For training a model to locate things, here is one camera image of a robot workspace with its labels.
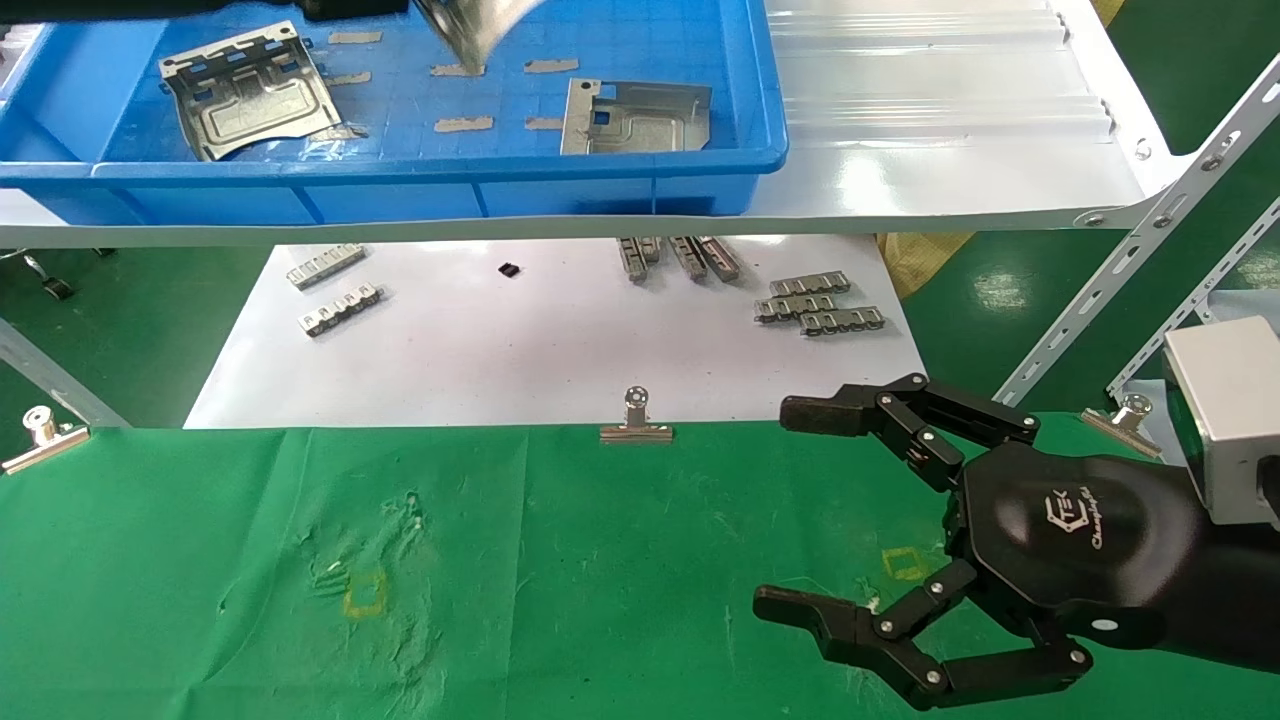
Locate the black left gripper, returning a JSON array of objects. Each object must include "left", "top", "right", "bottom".
[{"left": 0, "top": 0, "right": 413, "bottom": 23}]

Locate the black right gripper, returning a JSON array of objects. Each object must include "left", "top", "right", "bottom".
[{"left": 752, "top": 373, "right": 1280, "bottom": 713}]

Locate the stamped sheet metal plate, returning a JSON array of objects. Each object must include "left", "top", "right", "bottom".
[
  {"left": 160, "top": 20, "right": 343, "bottom": 163},
  {"left": 560, "top": 78, "right": 713, "bottom": 156},
  {"left": 415, "top": 0, "right": 546, "bottom": 71}
]

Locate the blue plastic bin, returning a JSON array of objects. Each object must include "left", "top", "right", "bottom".
[{"left": 0, "top": 0, "right": 789, "bottom": 227}]

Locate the silver binder clip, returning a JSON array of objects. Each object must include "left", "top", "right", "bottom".
[
  {"left": 0, "top": 405, "right": 91, "bottom": 476},
  {"left": 1080, "top": 393, "right": 1166, "bottom": 461},
  {"left": 600, "top": 387, "right": 674, "bottom": 444}
]

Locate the yellow plastic bag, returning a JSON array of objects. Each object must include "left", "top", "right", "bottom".
[{"left": 878, "top": 233, "right": 976, "bottom": 301}]

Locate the green table cloth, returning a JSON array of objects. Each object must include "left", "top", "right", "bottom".
[{"left": 0, "top": 412, "right": 1280, "bottom": 720}]

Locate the white slanted shelf board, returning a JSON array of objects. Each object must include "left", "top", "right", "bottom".
[{"left": 0, "top": 0, "right": 1191, "bottom": 249}]

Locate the white board sheet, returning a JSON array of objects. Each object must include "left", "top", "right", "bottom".
[{"left": 185, "top": 235, "right": 929, "bottom": 429}]

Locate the black caster wheel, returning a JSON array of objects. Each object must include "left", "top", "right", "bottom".
[{"left": 20, "top": 250, "right": 76, "bottom": 301}]

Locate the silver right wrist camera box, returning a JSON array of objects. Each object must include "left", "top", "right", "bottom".
[{"left": 1162, "top": 315, "right": 1280, "bottom": 526}]

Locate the white perforated rack frame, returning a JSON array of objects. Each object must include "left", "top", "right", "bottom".
[{"left": 993, "top": 50, "right": 1280, "bottom": 409}]

